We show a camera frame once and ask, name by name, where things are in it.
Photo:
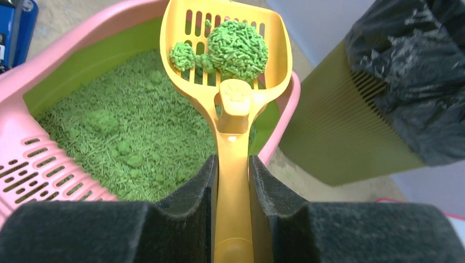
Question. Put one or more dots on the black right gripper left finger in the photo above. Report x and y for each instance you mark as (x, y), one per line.
(177, 228)

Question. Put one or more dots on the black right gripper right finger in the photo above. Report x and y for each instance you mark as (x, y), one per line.
(288, 228)

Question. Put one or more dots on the pink and green litter box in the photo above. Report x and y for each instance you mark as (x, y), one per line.
(33, 166)

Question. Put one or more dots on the yellow litter scoop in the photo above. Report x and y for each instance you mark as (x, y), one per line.
(230, 108)

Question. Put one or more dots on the green litter clump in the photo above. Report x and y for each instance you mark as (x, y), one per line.
(234, 49)

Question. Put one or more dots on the green cat litter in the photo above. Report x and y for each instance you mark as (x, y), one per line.
(131, 130)

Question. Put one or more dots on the olive green trash bin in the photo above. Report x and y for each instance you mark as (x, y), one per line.
(336, 133)

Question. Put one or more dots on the pink framed whiteboard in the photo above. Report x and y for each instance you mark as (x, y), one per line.
(457, 222)

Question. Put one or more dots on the black trash bag liner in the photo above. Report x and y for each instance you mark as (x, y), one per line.
(417, 49)

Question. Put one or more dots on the blue and black stapler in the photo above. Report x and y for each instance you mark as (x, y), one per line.
(18, 19)

